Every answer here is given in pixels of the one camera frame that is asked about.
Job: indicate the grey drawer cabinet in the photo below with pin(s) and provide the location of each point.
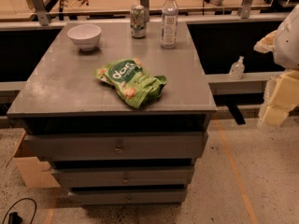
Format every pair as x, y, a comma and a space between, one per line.
102, 150

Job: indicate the cardboard box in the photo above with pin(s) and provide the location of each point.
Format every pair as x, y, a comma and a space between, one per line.
35, 174

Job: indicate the black power adapter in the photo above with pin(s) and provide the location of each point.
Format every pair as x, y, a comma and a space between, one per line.
14, 218

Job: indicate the green rice chip bag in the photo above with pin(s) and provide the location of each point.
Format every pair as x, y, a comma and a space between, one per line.
132, 82

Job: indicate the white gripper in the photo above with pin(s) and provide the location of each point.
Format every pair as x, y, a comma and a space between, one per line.
288, 42

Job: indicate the hand sanitizer pump bottle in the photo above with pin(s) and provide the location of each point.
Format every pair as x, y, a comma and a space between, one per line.
237, 69

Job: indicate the clear blue plastic water bottle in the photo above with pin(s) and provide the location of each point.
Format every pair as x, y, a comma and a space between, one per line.
169, 24

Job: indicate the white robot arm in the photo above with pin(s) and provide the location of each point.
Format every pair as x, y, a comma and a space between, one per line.
286, 47

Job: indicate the green soda can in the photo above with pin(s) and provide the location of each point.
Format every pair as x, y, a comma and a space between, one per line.
138, 21

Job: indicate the white bowl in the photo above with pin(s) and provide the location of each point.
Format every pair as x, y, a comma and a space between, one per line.
85, 36

